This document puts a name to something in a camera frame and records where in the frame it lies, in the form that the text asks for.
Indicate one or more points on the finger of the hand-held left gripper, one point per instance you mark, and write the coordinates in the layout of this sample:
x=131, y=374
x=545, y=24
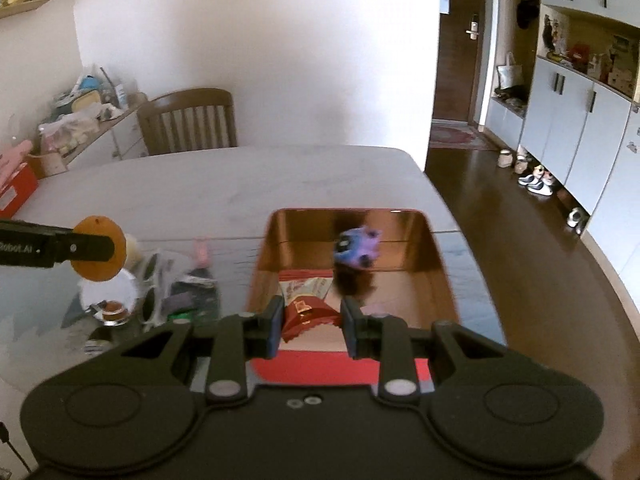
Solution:
x=90, y=248

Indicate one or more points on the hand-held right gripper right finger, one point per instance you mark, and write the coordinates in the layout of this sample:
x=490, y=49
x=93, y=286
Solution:
x=350, y=331

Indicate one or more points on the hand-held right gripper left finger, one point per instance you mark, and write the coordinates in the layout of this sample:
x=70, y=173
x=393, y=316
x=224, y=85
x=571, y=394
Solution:
x=274, y=329

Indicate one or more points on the orange round disc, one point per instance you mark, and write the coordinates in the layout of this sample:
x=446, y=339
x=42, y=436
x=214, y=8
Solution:
x=97, y=224

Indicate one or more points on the red fries carton toy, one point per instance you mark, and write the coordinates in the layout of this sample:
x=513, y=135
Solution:
x=306, y=317

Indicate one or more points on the clear plastic object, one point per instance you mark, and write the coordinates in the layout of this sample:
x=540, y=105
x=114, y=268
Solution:
x=107, y=292

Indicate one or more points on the purple spiky toy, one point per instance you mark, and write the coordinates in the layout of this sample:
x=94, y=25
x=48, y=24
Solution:
x=356, y=249

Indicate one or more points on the red tin box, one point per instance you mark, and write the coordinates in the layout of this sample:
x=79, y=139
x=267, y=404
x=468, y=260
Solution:
x=425, y=280

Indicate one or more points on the cream round object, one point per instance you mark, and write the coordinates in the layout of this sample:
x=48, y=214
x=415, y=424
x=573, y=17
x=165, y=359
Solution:
x=134, y=251

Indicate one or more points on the red white paper packet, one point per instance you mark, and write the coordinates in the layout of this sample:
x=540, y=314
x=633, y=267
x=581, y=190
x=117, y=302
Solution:
x=305, y=285

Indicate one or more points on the red cardboard box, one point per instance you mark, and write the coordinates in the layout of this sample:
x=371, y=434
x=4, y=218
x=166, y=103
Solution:
x=15, y=192

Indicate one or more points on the small cardboard box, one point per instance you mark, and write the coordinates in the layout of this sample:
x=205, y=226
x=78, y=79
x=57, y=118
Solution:
x=47, y=164

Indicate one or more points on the pink clip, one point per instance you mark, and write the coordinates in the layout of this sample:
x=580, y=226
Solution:
x=201, y=254

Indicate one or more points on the white sideboard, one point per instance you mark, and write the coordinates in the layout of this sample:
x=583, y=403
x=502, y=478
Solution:
x=105, y=142

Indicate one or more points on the clear plastic bag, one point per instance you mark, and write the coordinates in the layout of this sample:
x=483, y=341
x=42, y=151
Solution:
x=67, y=132

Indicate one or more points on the wooden chair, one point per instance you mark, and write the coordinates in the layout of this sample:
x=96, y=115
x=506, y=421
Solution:
x=187, y=120

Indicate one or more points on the patterned red rug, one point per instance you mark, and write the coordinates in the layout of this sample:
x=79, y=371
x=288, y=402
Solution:
x=457, y=136

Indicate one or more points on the beige shoe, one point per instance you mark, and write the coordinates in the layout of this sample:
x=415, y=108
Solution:
x=504, y=158
x=522, y=162

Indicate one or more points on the dark white sneaker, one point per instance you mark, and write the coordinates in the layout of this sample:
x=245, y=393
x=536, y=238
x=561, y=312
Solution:
x=541, y=187
x=529, y=180

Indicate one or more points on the black white shoe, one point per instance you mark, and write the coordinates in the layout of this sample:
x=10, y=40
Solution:
x=576, y=217

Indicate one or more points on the dark wooden door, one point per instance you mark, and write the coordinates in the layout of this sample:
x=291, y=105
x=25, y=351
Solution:
x=457, y=75

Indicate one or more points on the white tote bag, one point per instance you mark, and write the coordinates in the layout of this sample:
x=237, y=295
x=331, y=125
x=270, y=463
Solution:
x=509, y=74

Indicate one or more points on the black hanging hat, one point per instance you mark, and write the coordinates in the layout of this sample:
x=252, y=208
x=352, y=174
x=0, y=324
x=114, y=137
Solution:
x=527, y=10

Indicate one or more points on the wooden wall shelf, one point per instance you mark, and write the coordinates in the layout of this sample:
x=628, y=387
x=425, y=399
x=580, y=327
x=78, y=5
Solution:
x=25, y=8

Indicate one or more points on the grey wall cabinet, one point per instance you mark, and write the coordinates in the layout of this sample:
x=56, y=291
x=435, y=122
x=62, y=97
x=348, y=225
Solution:
x=575, y=125

